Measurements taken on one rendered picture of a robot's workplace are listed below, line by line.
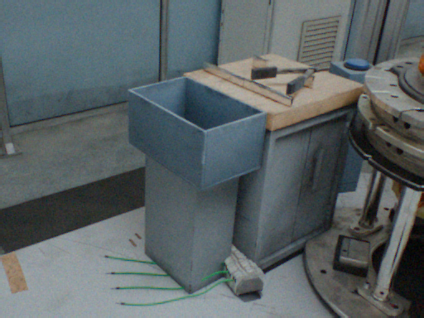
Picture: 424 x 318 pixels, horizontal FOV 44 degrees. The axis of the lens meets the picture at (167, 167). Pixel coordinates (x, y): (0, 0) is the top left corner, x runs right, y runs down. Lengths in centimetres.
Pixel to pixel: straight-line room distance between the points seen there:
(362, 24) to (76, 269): 76
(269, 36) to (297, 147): 225
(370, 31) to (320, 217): 45
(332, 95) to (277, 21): 222
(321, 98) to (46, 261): 49
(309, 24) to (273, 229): 241
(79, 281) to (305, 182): 38
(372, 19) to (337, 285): 59
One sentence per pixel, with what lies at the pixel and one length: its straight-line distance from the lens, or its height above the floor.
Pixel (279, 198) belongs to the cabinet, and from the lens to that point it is 80.
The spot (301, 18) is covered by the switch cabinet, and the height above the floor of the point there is 65.
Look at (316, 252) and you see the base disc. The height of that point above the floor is 80.
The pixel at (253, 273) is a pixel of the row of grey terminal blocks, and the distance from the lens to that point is 80.
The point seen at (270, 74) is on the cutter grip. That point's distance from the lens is 77.
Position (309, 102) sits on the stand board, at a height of 106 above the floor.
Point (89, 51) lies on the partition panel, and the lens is 294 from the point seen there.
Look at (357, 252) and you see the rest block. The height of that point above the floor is 84.
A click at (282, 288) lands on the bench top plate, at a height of 78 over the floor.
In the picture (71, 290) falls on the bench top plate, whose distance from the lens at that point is 82.
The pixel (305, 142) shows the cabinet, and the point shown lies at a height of 99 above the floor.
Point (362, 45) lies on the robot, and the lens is 120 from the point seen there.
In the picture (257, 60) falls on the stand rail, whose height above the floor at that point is 108.
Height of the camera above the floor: 133
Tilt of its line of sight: 29 degrees down
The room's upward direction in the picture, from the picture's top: 2 degrees clockwise
